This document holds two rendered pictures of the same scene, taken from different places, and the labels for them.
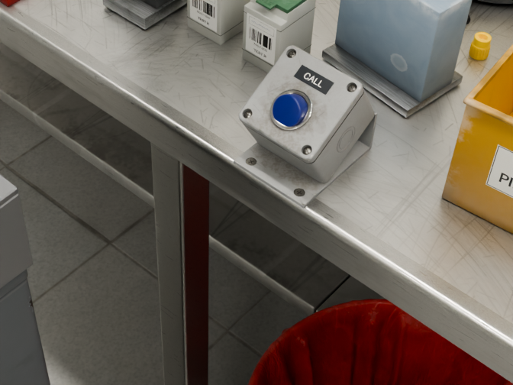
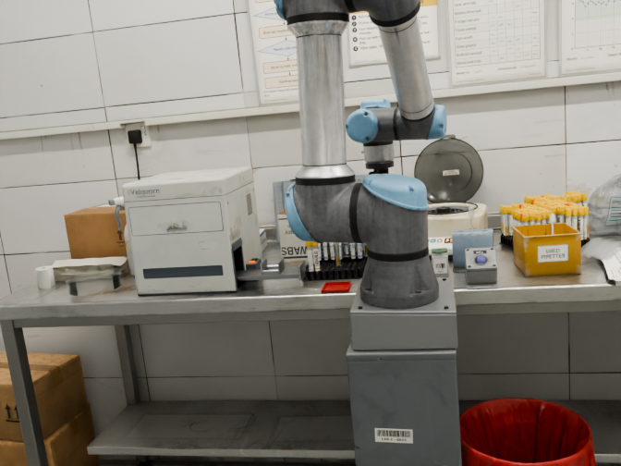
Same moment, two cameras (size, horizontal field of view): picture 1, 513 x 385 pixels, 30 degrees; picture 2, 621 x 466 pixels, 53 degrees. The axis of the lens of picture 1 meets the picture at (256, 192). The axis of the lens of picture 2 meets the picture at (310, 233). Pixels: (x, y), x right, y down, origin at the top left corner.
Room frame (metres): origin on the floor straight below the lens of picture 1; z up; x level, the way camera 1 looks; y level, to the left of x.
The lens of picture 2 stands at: (-0.58, 0.96, 1.32)
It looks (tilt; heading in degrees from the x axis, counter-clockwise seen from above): 11 degrees down; 334
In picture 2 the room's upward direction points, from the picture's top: 5 degrees counter-clockwise
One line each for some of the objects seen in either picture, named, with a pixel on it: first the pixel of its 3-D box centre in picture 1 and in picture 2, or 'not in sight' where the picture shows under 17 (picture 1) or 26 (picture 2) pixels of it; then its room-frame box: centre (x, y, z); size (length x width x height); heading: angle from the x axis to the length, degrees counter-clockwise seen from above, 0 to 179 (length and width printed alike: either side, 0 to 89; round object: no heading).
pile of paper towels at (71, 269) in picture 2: not in sight; (84, 268); (1.45, 0.75, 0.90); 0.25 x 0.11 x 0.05; 52
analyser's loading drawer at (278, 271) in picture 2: not in sight; (264, 270); (0.90, 0.37, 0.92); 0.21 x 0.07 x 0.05; 52
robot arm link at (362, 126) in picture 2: not in sight; (372, 125); (0.66, 0.16, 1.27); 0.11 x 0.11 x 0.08; 42
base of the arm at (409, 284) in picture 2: not in sight; (398, 270); (0.39, 0.30, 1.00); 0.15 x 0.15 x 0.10
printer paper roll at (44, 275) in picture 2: not in sight; (45, 277); (1.41, 0.86, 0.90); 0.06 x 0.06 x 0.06; 52
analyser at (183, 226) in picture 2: not in sight; (201, 227); (1.09, 0.46, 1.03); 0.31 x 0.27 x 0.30; 52
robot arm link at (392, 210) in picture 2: not in sight; (392, 211); (0.39, 0.30, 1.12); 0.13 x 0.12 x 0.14; 42
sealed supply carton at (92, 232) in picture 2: not in sight; (127, 232); (1.59, 0.58, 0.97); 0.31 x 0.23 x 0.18; 45
